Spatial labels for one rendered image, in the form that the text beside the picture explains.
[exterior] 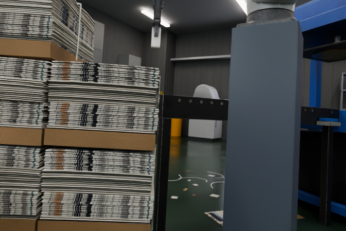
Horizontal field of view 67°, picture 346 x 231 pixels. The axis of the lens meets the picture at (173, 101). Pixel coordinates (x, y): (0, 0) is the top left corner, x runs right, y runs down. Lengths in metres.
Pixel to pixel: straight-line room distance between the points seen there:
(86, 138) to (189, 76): 7.75
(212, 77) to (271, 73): 7.23
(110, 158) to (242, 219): 0.45
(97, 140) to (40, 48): 0.29
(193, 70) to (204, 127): 2.10
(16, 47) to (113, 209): 0.50
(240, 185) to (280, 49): 0.44
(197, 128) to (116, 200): 6.54
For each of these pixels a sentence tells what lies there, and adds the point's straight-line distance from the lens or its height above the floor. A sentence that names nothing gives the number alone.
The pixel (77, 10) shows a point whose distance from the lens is 1.00.
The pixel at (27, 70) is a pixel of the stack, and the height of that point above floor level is 0.80.
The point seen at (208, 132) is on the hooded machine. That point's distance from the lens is 7.09.
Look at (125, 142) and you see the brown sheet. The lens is 0.70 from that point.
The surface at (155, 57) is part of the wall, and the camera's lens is 8.46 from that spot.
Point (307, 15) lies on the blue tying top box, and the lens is 2.69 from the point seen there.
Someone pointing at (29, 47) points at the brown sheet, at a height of 0.86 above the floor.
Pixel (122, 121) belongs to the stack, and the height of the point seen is 0.68.
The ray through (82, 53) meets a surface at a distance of 1.01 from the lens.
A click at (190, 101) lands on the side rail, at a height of 0.77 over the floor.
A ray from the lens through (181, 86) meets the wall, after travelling 8.48.
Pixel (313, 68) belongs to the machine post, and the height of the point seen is 1.26.
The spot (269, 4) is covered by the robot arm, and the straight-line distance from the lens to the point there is 0.94.
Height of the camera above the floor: 0.71
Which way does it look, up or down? 2 degrees up
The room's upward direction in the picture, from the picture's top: 3 degrees clockwise
